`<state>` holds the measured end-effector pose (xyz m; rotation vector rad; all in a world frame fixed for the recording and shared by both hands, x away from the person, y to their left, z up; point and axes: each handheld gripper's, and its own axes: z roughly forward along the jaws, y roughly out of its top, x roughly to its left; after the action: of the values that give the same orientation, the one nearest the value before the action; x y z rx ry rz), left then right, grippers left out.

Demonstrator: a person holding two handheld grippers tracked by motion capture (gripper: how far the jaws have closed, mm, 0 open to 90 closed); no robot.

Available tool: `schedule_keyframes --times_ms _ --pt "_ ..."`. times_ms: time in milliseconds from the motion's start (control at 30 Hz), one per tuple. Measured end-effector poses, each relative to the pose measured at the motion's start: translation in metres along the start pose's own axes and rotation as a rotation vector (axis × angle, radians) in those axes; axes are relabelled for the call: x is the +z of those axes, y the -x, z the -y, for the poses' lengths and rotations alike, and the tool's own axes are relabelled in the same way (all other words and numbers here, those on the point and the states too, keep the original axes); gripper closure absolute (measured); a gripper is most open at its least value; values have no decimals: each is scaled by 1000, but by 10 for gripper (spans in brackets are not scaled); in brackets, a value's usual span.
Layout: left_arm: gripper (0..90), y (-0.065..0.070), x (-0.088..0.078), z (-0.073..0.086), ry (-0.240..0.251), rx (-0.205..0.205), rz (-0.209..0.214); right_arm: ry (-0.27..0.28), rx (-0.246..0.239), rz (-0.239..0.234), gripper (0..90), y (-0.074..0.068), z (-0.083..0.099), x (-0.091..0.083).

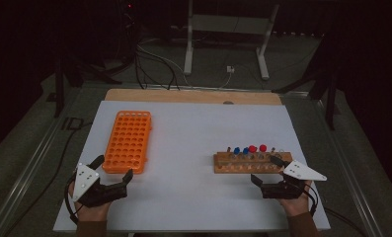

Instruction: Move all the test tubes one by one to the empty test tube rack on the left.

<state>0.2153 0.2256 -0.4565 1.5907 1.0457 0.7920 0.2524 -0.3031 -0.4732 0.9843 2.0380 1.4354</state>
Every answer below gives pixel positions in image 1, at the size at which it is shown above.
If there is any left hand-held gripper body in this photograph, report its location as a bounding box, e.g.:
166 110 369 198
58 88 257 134
72 162 129 209

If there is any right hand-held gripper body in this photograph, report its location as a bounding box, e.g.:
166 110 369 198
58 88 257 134
261 160 328 200

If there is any wooden test tube rack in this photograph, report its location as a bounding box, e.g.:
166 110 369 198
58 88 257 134
212 146 294 175

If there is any orange plastic tube rack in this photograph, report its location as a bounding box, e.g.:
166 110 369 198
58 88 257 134
102 110 153 175

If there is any person's left hand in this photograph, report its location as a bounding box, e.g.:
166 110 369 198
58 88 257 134
68 179 113 222

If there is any person's right hand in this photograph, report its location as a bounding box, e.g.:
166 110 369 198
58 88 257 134
276 179 313 218

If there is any black tripod stand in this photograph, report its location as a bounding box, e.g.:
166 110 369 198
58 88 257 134
272 33 341 131
53 48 122 119

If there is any dark equipment rack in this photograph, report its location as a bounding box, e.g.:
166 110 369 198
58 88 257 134
118 0 142 63

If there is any white metal stand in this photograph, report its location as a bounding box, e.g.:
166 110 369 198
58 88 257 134
183 0 280 81

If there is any left hand-held gripper cable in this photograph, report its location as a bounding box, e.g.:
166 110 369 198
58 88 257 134
63 174 81 226

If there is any hand-held gripper cable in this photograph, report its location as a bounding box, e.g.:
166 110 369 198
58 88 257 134
303 182 369 237
63 174 81 226

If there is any right hand-held gripper cable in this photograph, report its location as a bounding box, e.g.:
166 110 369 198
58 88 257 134
303 182 369 237

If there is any aluminium floor rail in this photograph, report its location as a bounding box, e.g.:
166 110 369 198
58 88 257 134
315 98 385 237
0 87 83 237

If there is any white adapter cable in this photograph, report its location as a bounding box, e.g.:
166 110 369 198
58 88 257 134
216 72 233 90

